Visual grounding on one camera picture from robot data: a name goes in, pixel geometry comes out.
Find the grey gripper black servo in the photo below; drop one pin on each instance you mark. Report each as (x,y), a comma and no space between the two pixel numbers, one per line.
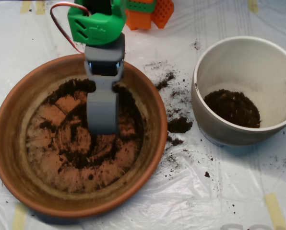
(104,54)

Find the dark soil pile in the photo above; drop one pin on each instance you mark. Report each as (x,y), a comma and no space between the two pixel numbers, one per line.
(73,88)

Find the dark soil heap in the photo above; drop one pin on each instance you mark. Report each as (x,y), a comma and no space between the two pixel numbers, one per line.
(234,110)

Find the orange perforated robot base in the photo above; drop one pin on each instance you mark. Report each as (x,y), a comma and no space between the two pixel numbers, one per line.
(138,21)

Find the elongated spilled soil clump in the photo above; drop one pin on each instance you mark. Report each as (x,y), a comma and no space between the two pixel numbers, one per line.
(164,82)

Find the large spilled soil clump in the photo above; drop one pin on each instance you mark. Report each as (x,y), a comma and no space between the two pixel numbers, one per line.
(180,124)

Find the flat spilled soil clump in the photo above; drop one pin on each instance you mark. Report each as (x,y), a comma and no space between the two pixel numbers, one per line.
(175,141)

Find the terracotta clay bowl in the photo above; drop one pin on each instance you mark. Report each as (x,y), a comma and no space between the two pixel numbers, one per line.
(13,143)

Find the tiny spilled soil clod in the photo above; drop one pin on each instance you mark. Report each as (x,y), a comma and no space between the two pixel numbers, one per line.
(207,174)

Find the white ceramic pot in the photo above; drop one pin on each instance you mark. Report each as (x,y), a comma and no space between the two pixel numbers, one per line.
(229,136)

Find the beige masking tape strip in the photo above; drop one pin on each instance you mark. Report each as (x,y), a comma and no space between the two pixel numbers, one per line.
(25,7)
(40,7)
(19,218)
(275,210)
(253,6)

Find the clear plastic cover sheet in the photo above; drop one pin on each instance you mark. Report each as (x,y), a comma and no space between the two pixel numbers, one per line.
(205,196)

